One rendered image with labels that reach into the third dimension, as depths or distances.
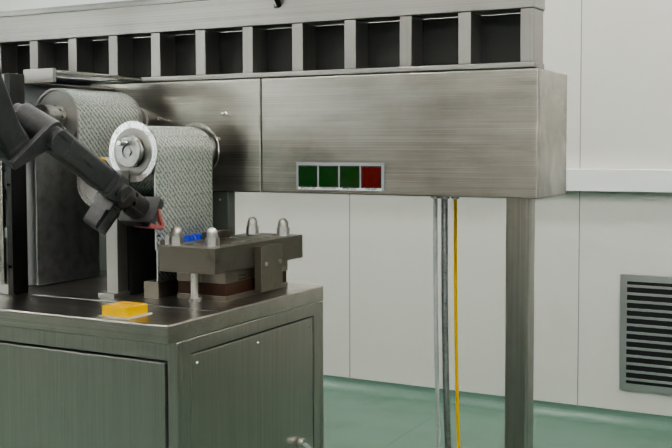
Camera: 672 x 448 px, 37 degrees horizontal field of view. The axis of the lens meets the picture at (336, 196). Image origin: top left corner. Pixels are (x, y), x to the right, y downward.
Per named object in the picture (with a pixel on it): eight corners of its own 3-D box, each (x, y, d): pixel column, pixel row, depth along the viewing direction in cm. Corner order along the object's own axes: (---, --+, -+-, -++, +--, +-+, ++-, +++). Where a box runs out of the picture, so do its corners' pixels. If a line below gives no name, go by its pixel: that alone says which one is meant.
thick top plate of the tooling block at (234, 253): (158, 271, 237) (158, 245, 237) (251, 254, 273) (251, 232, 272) (215, 275, 230) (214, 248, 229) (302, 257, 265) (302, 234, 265)
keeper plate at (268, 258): (254, 291, 245) (254, 246, 244) (276, 286, 253) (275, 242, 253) (263, 292, 243) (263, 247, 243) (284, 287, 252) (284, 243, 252)
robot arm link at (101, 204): (127, 183, 221) (96, 165, 223) (97, 227, 218) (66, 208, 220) (143, 200, 232) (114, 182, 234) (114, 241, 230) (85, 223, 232)
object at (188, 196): (154, 250, 242) (154, 173, 242) (211, 241, 263) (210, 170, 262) (156, 250, 242) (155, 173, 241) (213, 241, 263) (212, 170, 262)
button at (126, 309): (101, 316, 216) (101, 305, 216) (123, 311, 222) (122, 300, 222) (127, 319, 213) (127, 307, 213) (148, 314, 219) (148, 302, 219)
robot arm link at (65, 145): (64, 123, 184) (18, 96, 186) (46, 149, 183) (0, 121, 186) (139, 187, 225) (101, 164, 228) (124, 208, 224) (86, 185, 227)
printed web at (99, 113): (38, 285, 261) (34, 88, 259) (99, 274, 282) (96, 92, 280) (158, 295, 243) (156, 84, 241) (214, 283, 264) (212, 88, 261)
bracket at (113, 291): (96, 298, 242) (94, 170, 240) (114, 294, 248) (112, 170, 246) (113, 299, 240) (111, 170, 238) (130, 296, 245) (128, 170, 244)
